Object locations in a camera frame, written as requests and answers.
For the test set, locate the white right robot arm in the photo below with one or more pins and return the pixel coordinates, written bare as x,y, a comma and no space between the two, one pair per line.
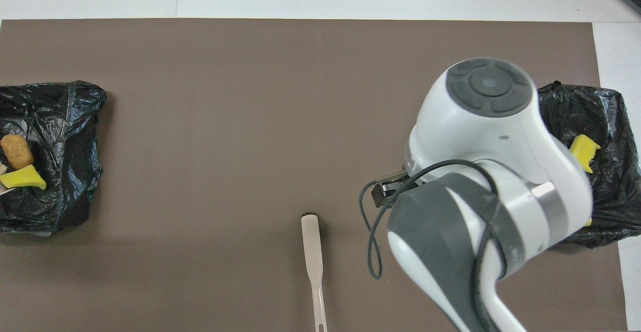
491,172

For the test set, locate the black bag lined bin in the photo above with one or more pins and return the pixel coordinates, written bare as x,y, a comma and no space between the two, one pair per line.
611,182
65,172

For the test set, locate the brown table mat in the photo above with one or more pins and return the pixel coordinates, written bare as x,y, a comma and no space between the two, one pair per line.
225,121

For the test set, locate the beige hand brush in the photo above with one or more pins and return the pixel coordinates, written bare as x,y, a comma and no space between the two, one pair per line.
311,242

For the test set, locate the yellow notched sponge piece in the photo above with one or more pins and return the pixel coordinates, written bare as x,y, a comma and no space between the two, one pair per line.
583,150

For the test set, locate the beige plastic dustpan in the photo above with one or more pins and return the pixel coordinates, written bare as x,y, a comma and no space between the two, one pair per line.
4,189

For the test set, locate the small curved yellow sponge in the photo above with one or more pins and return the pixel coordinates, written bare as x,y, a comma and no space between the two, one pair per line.
24,178

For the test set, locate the brown potato shaped foam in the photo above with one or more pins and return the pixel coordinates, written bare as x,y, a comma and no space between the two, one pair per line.
16,151

